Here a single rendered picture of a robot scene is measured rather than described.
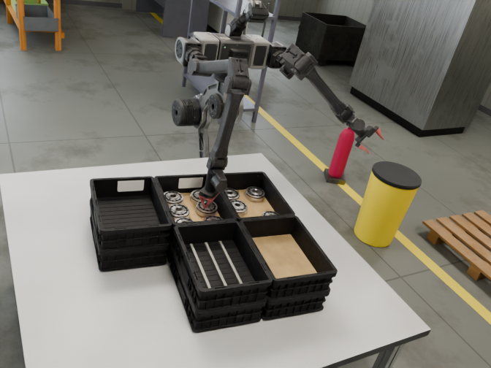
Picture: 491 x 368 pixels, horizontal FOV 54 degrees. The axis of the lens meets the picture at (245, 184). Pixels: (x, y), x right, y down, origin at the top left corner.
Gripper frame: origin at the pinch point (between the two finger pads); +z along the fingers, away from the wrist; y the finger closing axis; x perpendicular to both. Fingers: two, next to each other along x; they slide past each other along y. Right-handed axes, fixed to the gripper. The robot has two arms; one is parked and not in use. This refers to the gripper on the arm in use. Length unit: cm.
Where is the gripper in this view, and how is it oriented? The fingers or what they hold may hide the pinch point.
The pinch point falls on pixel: (207, 204)
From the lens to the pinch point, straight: 231.1
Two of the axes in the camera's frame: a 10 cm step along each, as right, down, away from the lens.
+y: 4.0, -4.4, 8.0
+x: -8.9, -3.8, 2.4
